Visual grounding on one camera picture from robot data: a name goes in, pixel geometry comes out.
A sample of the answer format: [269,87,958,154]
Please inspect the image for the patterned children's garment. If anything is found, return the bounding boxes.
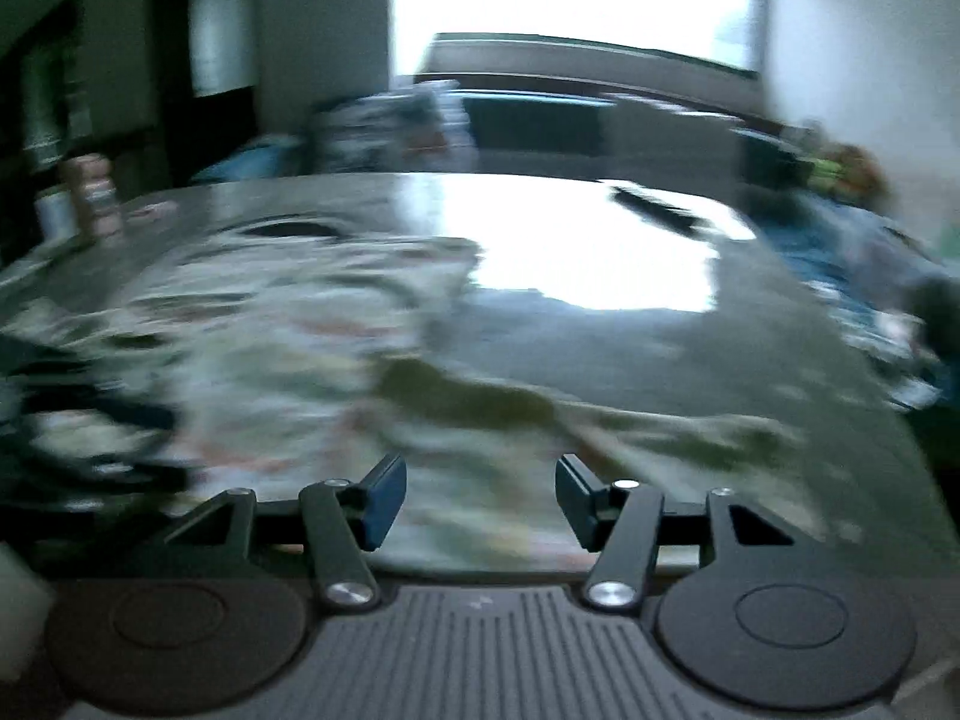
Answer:
[2,234,823,574]

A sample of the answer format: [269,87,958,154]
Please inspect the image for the pink cartoon bottle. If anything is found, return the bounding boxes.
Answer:
[60,153,122,244]

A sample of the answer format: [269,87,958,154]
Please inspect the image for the round induction cooker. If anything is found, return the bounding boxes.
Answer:
[223,216,350,241]

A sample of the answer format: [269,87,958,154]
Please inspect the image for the black remote control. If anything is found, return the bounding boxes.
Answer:
[607,184,708,239]

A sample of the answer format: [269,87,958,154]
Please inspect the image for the blue cushion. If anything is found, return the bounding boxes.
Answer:
[192,133,304,184]

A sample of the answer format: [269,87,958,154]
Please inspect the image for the plain grey pillow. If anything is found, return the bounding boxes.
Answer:
[601,94,743,205]

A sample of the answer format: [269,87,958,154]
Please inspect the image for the butterfly print pillow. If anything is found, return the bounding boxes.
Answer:
[309,80,480,174]

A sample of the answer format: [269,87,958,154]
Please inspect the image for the dark door with glass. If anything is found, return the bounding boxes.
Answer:
[148,0,260,184]

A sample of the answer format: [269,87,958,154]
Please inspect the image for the green bench sofa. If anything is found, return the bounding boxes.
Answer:
[305,71,960,407]

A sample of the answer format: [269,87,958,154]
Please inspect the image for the orange green plush toys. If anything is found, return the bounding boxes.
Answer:
[802,142,889,213]

